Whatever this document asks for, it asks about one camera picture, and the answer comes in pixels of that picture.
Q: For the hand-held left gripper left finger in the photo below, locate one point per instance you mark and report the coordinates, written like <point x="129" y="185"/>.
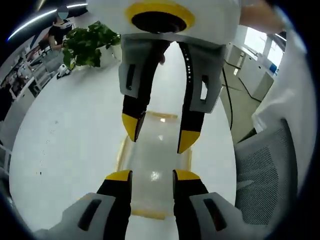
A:
<point x="105" y="200"/>

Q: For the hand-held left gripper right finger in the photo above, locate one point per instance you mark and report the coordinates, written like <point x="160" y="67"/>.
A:
<point x="200" y="207"/>

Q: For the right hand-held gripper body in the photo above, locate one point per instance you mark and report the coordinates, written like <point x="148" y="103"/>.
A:
<point x="212" y="20"/>

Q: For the person's right hand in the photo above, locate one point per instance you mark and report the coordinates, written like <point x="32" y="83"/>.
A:
<point x="163" y="58"/>

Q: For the row of white cabinets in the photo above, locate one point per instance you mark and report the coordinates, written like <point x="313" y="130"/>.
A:
<point x="252" y="72"/>

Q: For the green potted plant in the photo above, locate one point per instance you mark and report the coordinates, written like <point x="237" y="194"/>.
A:
<point x="87" y="45"/>

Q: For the grey mesh chair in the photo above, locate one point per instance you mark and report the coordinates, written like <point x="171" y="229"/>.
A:
<point x="265" y="170"/>

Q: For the small white device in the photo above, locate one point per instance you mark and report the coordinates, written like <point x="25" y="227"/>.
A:
<point x="63" y="71"/>

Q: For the person's white shirt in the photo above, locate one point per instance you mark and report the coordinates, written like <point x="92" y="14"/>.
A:
<point x="295" y="82"/>

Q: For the long ceiling light strip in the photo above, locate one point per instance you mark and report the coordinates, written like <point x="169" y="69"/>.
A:
<point x="37" y="20"/>

